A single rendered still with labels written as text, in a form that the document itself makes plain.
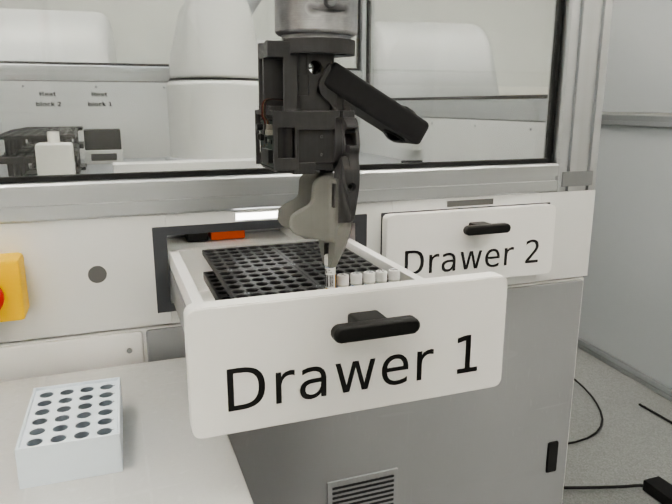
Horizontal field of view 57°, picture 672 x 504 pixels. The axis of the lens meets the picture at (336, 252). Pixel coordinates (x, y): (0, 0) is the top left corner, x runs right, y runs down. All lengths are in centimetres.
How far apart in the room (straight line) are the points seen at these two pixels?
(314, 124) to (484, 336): 25
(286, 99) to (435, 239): 42
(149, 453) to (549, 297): 70
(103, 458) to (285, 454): 41
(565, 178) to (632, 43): 178
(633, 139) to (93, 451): 243
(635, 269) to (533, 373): 167
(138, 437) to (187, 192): 31
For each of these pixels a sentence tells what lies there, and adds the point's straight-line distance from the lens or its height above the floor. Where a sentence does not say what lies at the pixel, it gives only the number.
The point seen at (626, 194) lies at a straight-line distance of 276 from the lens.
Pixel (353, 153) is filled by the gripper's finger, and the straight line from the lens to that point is 56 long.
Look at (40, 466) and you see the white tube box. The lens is 61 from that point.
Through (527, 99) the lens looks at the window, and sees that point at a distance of 102.
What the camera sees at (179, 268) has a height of 89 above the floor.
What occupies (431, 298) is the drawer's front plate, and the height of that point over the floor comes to 91.
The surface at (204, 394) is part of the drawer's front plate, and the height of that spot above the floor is 86.
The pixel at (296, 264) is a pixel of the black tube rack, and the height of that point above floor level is 90.
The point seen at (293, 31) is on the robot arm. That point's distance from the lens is 57.
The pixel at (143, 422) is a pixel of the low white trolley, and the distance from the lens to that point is 69.
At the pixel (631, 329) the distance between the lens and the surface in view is 280.
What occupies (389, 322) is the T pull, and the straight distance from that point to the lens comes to 50.
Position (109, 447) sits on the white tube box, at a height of 79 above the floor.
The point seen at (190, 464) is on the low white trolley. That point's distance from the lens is 61.
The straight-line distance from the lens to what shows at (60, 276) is 82.
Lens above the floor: 108
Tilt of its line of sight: 13 degrees down
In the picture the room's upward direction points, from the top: straight up
